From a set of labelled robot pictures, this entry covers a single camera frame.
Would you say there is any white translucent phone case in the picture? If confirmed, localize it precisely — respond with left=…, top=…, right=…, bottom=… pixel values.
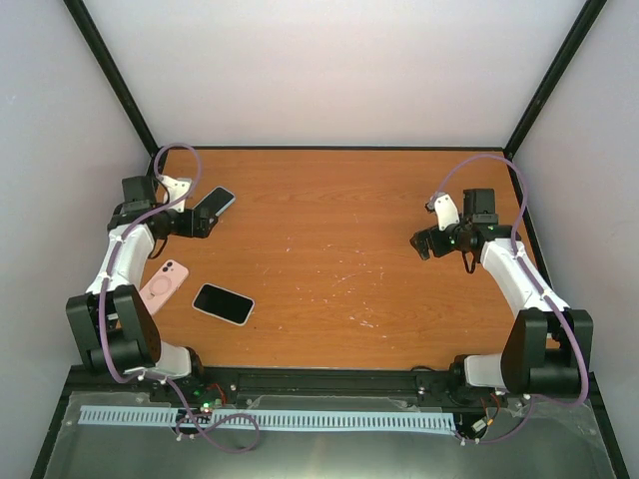
left=192, top=282, right=256, bottom=327

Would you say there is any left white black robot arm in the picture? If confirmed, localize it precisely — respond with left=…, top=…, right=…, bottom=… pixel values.
left=66, top=176, right=234, bottom=402

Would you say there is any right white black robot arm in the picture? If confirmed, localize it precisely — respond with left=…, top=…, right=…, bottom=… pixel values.
left=410, top=189, right=594, bottom=405

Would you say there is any pink phone case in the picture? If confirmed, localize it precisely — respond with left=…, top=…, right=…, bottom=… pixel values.
left=140, top=259, right=190, bottom=315

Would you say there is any metal front plate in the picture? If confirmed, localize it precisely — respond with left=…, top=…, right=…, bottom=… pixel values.
left=40, top=393, right=625, bottom=478

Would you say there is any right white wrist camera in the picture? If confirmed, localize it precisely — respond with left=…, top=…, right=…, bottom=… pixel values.
left=425, top=192, right=459, bottom=232

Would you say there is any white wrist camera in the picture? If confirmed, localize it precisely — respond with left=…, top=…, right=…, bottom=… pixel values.
left=425, top=192, right=459, bottom=232
left=160, top=176, right=193, bottom=212

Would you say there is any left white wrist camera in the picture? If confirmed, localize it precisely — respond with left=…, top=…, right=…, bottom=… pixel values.
left=160, top=176, right=193, bottom=212

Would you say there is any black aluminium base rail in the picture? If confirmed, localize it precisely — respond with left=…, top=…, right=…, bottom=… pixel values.
left=177, top=367, right=494, bottom=410

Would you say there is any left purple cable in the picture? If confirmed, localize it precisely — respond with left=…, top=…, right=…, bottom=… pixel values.
left=97, top=143, right=261, bottom=454

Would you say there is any purple cable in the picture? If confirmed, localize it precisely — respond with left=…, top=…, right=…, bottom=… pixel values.
left=97, top=143, right=261, bottom=454
left=433, top=153, right=590, bottom=445

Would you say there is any light blue cable duct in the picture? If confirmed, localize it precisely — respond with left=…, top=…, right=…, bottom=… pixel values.
left=77, top=405, right=455, bottom=435

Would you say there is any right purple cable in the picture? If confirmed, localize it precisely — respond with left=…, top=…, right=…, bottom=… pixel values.
left=433, top=153, right=590, bottom=445

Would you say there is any left black frame post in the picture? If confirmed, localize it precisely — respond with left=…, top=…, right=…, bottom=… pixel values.
left=63, top=0, right=159, bottom=156

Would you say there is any black frame post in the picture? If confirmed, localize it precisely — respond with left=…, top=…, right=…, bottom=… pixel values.
left=63, top=0, right=159, bottom=156
left=503, top=0, right=608, bottom=154

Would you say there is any right black frame post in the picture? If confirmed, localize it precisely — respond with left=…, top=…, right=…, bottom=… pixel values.
left=503, top=0, right=608, bottom=154

